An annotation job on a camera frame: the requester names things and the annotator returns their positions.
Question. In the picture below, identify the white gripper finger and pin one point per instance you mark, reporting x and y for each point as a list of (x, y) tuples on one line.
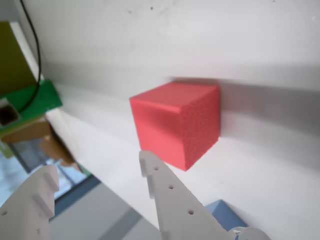
[(175, 205), (22, 212)]

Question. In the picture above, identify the blue foam cube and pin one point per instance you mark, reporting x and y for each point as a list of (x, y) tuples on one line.
[(222, 215)]

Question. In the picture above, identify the red foam cube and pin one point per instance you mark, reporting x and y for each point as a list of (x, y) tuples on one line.
[(170, 125)]

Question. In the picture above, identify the brown cardboard box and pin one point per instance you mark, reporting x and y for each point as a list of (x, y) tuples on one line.
[(25, 133)]

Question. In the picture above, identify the white square framed holder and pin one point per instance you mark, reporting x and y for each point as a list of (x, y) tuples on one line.
[(7, 113)]

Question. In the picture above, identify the green box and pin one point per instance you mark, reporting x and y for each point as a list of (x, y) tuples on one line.
[(37, 100)]

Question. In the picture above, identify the olive yellow partition panel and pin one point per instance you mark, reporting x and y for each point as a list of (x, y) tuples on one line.
[(12, 57)]

